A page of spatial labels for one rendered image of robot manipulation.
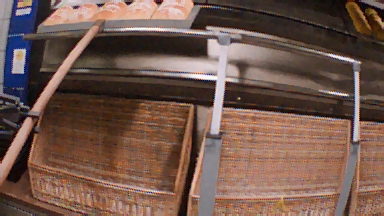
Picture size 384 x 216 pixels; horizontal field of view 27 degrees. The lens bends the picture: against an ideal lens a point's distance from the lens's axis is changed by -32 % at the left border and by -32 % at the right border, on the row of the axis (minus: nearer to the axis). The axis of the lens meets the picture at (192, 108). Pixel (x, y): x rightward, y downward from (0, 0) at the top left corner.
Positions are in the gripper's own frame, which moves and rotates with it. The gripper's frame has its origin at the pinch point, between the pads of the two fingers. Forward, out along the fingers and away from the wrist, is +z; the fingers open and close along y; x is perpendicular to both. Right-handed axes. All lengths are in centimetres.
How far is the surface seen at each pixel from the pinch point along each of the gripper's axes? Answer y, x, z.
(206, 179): 36, -76, 37
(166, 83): 29, -136, 20
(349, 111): 31, -137, 87
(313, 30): 2, -136, 69
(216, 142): 25, -76, 39
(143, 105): 35, -133, 13
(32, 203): 62, -82, -25
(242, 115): 35, -133, 43
